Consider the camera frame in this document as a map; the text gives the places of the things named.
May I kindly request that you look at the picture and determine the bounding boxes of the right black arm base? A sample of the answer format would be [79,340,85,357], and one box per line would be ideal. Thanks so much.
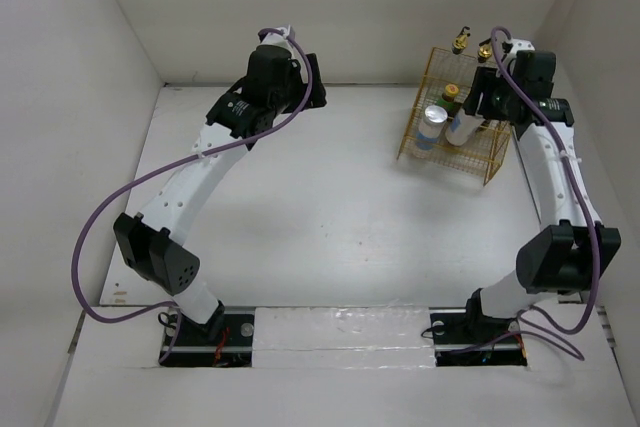
[421,308,527,367]

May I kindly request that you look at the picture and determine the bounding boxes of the silver lid jar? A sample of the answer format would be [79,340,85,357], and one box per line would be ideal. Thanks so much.
[445,110,484,146]
[415,105,448,150]

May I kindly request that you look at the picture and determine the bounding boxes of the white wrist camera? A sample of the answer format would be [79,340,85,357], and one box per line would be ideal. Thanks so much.
[258,24,295,53]
[499,38,535,74]

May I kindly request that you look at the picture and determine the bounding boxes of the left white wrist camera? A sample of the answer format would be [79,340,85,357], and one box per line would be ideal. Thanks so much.
[258,24,295,53]

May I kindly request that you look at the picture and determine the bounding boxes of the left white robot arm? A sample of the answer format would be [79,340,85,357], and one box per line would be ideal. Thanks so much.
[113,44,326,344]

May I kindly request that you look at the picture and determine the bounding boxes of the metal mounting rail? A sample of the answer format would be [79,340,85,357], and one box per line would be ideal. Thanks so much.
[227,305,464,352]

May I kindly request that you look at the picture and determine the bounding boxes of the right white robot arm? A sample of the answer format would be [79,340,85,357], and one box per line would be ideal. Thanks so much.
[462,40,621,341]

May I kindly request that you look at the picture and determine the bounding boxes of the clear gold spout bottle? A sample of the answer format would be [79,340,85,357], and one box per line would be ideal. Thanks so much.
[451,26,470,55]

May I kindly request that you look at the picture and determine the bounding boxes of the yellow wire rack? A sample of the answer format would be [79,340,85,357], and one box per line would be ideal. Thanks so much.
[398,47,511,183]

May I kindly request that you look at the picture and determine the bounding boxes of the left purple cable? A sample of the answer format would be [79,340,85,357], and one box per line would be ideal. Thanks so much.
[72,26,315,363]

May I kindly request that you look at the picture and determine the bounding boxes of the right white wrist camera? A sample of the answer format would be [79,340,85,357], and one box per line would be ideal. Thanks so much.
[499,38,535,74]

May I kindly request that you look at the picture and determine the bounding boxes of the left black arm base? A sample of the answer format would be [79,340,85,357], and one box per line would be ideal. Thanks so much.
[158,309,255,368]

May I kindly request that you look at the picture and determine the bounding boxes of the chili sauce bottle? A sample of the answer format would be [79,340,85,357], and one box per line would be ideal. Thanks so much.
[437,83,460,116]

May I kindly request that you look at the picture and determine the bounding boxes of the square bottle dark residue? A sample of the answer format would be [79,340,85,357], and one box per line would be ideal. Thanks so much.
[476,38,494,64]

